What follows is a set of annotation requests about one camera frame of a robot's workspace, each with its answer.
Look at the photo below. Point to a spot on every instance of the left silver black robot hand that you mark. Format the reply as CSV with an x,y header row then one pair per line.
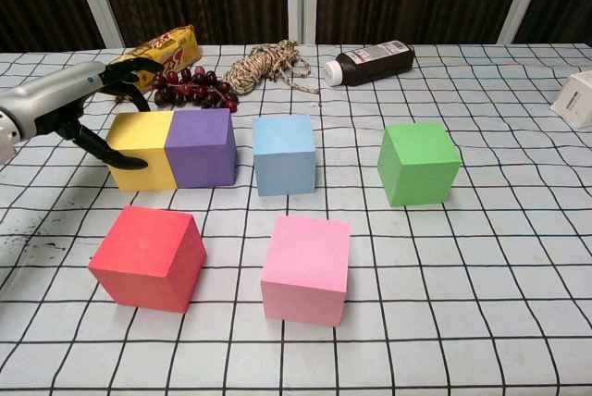
x,y
51,95

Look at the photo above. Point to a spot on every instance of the yellow foam cube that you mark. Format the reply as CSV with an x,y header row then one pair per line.
x,y
139,155

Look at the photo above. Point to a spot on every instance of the purple foam cube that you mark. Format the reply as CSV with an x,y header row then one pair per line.
x,y
199,160

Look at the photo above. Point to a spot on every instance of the light blue foam cube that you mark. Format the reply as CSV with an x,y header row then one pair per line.
x,y
284,155

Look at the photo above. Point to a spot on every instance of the pink foam cube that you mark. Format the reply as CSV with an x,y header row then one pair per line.
x,y
305,271

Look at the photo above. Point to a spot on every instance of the red foam cube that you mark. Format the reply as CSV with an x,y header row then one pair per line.
x,y
143,257

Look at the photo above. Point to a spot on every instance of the green foam cube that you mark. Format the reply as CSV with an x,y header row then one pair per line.
x,y
416,169

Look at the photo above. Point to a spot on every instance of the gold snack packet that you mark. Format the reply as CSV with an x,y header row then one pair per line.
x,y
171,51

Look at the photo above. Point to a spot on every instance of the dark red grape bunch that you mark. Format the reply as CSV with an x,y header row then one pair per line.
x,y
199,90

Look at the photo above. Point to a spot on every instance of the brown bottle white cap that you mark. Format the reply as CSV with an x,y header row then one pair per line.
x,y
374,63

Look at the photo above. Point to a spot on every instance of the white carton box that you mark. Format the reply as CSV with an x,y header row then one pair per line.
x,y
575,100

